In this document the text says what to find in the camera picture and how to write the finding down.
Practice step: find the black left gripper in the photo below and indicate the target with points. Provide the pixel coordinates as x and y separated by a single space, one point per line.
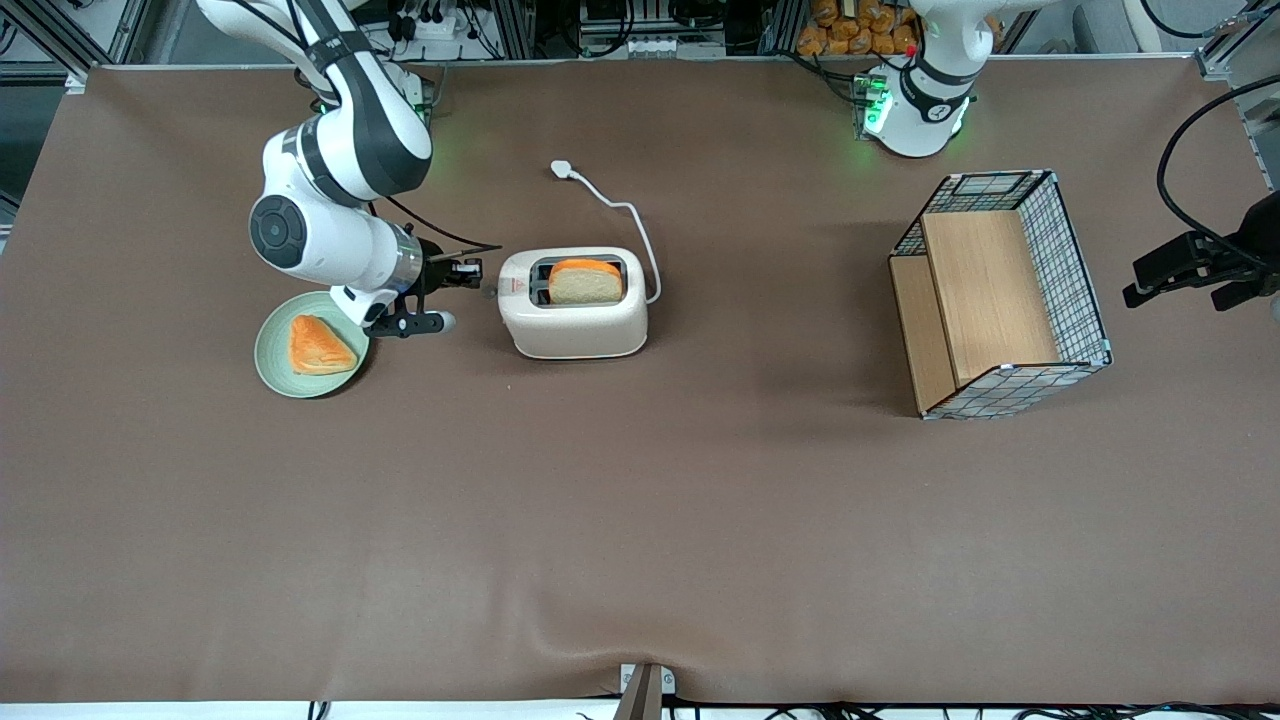
1258 238

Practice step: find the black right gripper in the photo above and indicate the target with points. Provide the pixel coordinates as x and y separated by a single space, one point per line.
434 272

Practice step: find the white two-slot toaster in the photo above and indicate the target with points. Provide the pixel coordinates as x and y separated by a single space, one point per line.
575 330

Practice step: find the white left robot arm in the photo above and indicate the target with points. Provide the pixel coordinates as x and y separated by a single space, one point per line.
930 90

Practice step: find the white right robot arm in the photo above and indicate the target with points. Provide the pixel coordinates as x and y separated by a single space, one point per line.
350 140

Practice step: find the bread slice with orange crust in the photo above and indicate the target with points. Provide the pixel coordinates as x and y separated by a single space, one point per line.
585 285

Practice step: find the orange triangular pastry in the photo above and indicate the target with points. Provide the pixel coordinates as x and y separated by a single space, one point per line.
318 348

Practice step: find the light green round plate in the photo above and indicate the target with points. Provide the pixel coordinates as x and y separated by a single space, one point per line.
275 350

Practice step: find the white power strip with plugs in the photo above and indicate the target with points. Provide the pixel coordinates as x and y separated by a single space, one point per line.
430 25

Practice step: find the long white socket strip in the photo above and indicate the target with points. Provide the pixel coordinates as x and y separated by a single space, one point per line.
675 46

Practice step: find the bag of brown buns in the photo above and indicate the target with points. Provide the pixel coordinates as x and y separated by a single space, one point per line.
850 25

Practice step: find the aluminium frame strut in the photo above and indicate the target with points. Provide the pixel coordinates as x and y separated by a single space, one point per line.
60 30
1240 60

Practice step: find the grey metal table bracket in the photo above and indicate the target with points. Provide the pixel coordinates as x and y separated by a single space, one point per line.
645 690

